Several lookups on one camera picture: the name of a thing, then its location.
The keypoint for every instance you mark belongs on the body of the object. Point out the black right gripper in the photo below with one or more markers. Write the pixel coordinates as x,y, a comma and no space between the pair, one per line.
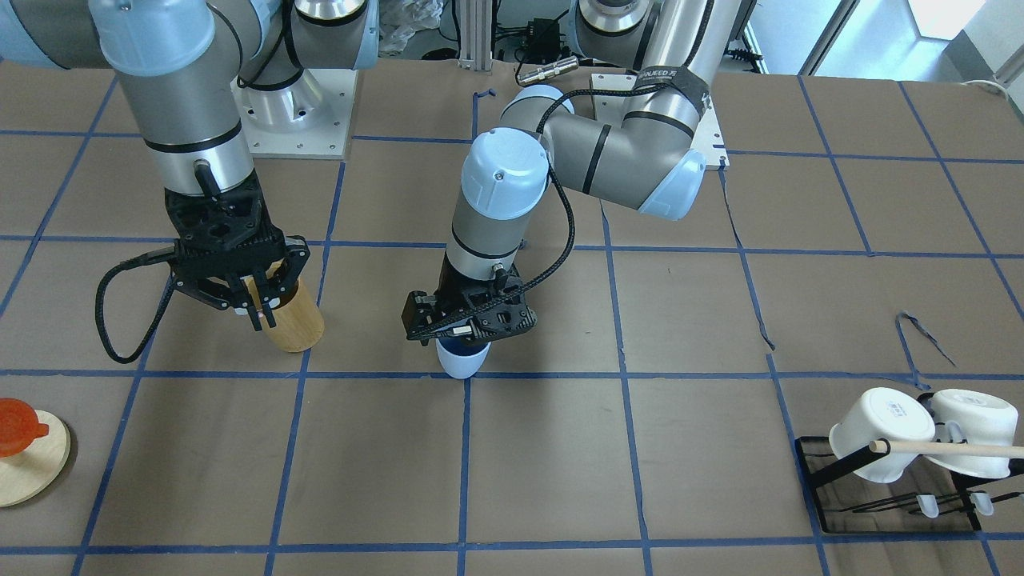
294,253

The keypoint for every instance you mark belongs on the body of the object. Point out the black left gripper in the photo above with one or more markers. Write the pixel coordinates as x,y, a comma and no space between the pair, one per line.
418,312

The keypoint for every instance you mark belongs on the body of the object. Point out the light blue plastic cup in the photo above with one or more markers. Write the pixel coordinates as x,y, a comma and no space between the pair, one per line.
460,359

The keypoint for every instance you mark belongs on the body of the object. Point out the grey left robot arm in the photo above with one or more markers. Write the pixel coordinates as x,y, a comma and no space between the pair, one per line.
645,161

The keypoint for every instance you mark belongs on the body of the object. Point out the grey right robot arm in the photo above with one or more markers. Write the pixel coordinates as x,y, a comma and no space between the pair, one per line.
197,75

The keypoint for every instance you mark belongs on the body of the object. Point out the orange small cup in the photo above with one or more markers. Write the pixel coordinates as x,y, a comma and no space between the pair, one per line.
20,426

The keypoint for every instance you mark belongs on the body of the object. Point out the wooden round stand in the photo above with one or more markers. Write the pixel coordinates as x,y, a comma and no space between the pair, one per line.
29,472

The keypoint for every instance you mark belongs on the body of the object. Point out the white mug inner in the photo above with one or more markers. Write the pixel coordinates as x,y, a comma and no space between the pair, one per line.
881,413

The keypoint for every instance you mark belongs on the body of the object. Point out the white mug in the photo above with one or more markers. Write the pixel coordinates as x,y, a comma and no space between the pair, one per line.
881,413
977,418

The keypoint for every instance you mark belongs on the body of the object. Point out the wooden rack dowel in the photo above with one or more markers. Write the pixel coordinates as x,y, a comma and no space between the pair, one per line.
884,446

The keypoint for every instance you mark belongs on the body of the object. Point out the white mug outer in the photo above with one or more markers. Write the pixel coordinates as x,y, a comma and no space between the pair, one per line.
977,418

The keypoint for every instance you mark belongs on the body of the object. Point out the black wire mug rack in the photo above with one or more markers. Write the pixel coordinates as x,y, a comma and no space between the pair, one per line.
865,492

